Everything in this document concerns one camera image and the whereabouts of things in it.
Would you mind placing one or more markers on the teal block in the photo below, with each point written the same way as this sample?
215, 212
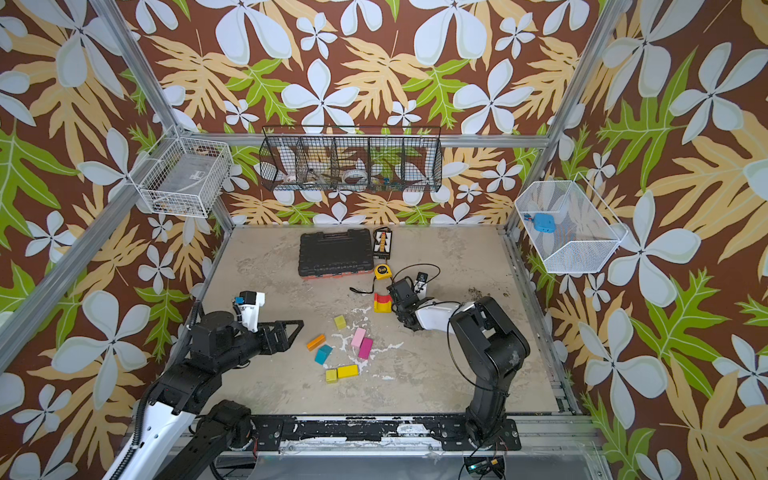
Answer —
323, 354

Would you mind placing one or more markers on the orange bar block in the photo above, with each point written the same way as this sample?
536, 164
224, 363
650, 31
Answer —
316, 342

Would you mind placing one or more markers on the blue object in basket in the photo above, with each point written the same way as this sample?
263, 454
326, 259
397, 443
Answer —
541, 222

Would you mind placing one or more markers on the light pink block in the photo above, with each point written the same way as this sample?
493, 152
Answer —
358, 337

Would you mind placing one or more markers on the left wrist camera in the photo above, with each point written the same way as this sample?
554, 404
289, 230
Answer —
247, 307

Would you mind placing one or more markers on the yellow rectangular block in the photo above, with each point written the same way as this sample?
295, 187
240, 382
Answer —
347, 371

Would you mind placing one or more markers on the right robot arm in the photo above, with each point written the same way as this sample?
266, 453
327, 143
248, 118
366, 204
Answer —
493, 346

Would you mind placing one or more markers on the yellow tape measure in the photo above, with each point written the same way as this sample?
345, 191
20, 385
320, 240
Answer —
381, 272

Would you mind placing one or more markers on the white wire basket left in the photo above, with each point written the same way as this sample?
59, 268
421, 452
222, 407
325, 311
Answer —
185, 176

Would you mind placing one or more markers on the black wire basket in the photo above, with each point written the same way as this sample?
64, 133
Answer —
353, 158

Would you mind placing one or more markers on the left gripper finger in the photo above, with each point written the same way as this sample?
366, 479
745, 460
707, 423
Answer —
286, 343
290, 329

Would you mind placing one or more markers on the magenta block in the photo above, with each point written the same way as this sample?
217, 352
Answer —
365, 348

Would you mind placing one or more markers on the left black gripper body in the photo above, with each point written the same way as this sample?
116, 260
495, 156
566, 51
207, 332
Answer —
269, 346

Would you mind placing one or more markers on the small black bit holder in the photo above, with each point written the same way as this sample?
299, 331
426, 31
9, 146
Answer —
382, 238

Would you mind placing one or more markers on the lime cube block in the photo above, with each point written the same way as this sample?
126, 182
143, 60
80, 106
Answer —
340, 322

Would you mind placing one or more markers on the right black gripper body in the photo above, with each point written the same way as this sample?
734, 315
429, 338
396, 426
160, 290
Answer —
404, 297

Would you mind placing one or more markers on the yellow arch block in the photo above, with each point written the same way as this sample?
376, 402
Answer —
382, 307

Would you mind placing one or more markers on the red arch block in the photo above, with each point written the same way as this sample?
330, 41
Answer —
380, 297

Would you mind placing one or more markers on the white mesh basket right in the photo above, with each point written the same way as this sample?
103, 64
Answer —
588, 231

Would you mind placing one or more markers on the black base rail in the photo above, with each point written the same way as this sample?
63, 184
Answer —
451, 432

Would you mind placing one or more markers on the black tool case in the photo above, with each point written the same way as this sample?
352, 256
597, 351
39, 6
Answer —
323, 254

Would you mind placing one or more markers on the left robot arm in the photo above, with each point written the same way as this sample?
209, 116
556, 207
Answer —
172, 438

